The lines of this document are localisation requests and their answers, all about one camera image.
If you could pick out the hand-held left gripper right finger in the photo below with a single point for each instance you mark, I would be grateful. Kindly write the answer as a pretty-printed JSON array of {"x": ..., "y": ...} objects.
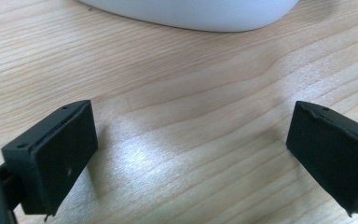
[{"x": 332, "y": 155}]

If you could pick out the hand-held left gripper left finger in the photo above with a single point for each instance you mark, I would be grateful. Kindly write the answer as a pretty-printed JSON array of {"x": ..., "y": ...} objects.
[{"x": 59, "y": 155}]

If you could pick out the white lidded trash can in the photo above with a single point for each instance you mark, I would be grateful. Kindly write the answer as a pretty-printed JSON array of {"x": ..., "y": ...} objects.
[{"x": 192, "y": 15}]

